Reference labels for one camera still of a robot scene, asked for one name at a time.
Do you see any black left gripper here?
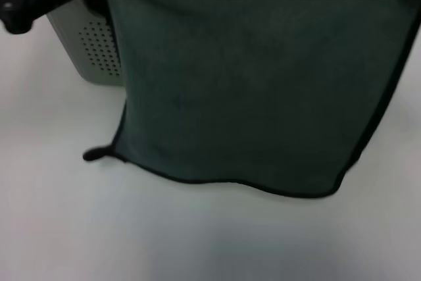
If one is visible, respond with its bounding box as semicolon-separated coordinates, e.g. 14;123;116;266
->
0;0;72;36

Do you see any dark green yellow-backed towel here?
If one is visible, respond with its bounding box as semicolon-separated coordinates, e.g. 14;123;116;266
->
82;0;421;199

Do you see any green perforated plastic storage basket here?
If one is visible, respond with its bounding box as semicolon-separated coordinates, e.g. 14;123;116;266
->
45;0;128;88

